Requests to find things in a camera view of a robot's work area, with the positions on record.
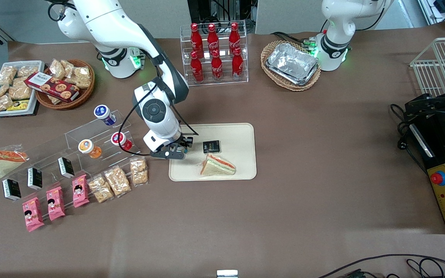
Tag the beige plastic tray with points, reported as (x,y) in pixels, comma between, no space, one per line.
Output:
(238,162)

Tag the red emergency stop button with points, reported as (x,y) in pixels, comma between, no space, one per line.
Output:
(439,178)

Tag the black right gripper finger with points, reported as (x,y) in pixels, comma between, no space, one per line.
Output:
(186,148)
(189,140)

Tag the pink snack pack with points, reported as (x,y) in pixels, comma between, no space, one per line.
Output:
(55,203)
(80,191)
(32,214)

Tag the orange gum bottle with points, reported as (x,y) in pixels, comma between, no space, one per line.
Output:
(88,147)

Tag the black machine with yellow panel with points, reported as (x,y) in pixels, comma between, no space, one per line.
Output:
(435,158)

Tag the red cookie box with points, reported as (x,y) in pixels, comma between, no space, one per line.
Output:
(52,87)

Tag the black equipment rack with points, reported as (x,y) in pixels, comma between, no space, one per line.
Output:
(207,9)

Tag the blue gum bottle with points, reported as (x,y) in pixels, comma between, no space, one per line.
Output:
(103,113)

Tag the red cola bottle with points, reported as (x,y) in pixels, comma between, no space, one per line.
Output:
(213,38)
(196,40)
(197,69)
(217,67)
(237,65)
(234,36)

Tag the small black white box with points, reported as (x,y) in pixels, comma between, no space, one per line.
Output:
(66,167)
(35,178)
(12,189)

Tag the aluminium foil tray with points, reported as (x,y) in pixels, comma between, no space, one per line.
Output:
(292,63)

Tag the round brown wicker basket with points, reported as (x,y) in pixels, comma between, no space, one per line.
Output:
(83,96)

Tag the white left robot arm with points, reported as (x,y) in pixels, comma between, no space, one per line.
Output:
(338,23)

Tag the oval light wicker basket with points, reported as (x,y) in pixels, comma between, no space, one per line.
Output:
(280,83)

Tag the clear acrylic bottle rack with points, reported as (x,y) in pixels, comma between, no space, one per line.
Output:
(224,83)

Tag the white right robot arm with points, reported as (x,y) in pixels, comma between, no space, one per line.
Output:
(102,19)

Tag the clear acrylic stepped shelf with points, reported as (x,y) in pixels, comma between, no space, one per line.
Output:
(99,133)

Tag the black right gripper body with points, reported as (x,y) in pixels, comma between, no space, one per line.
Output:
(184,142)

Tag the black box with green print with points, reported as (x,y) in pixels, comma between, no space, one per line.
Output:
(211,146)

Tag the yellow snack pack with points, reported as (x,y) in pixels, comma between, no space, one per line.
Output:
(18,105)

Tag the red gum bottle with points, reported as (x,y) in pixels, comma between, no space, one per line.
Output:
(121,141)

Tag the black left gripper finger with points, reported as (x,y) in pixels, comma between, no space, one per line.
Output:
(427,99)
(427,111)

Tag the wrapped triangle sandwich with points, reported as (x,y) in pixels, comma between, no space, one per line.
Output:
(216,166)
(0,166)

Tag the white rectangular tray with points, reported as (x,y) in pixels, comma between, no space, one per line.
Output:
(40,65)

